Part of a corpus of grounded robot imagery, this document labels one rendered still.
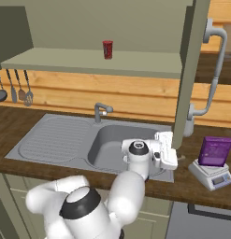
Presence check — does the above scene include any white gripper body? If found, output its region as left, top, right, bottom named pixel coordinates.
left=153, top=131, right=180, bottom=172

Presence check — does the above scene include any purple cereal box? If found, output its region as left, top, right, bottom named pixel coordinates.
left=197, top=135, right=231, bottom=168

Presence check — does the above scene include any white digital scale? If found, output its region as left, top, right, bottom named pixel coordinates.
left=187, top=158, right=231, bottom=191

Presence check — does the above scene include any dark olive cabinet door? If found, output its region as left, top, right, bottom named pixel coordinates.
left=0, top=6, right=35, bottom=72

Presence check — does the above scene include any grey dishwasher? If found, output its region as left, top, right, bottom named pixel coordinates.
left=166, top=200, right=231, bottom=239

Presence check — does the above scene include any grey tap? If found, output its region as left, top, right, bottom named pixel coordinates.
left=94, top=102, right=114, bottom=125

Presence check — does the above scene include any grey steel sink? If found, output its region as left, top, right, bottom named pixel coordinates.
left=4, top=113, right=176, bottom=184

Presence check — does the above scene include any red can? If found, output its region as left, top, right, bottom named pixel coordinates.
left=102, top=39, right=114, bottom=61

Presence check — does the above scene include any grey hanging slotted turner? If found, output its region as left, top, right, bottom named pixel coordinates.
left=22, top=69, right=35, bottom=107

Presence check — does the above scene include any olive base cupboard run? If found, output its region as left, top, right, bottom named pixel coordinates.
left=0, top=171, right=175, bottom=239

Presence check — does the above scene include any brown hanging spatula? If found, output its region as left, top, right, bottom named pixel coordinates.
left=14, top=68, right=27, bottom=102

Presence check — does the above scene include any grey hanging ladle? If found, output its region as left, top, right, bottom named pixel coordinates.
left=0, top=71, right=8, bottom=103

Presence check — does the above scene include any grey cabinet door handle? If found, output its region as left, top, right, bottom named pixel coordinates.
left=182, top=18, right=229, bottom=138

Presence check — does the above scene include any olive open wall cabinet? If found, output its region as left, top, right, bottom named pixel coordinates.
left=0, top=0, right=195, bottom=79

